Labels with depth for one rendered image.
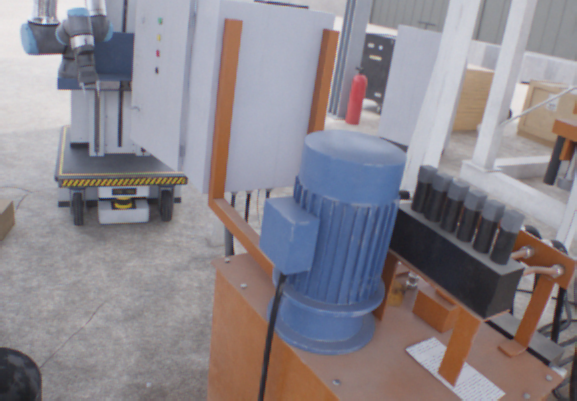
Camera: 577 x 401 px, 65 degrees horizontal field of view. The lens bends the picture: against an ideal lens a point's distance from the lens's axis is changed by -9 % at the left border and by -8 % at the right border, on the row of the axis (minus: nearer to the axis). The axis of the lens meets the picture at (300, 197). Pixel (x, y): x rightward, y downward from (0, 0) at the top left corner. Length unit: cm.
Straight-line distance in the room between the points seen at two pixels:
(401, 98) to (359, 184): 392
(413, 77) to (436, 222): 372
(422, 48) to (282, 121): 319
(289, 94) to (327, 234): 77
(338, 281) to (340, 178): 22
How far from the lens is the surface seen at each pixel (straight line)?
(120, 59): 267
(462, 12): 136
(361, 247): 93
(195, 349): 194
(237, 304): 123
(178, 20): 168
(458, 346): 102
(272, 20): 152
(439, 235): 100
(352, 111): 549
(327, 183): 89
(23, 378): 162
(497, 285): 93
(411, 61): 472
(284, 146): 164
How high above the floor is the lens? 129
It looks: 23 degrees down
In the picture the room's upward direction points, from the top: 9 degrees clockwise
